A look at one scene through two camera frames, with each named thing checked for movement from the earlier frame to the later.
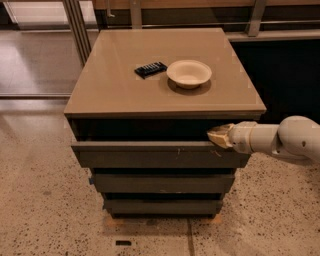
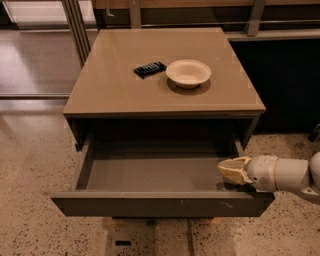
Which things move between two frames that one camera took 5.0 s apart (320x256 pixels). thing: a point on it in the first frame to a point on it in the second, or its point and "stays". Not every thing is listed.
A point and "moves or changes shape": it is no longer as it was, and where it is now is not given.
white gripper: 240,137 to 262,173
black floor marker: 123,242 stays
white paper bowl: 189,73 stays
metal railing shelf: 247,20 stays
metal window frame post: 78,28 stays
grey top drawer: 159,154 moves or changes shape
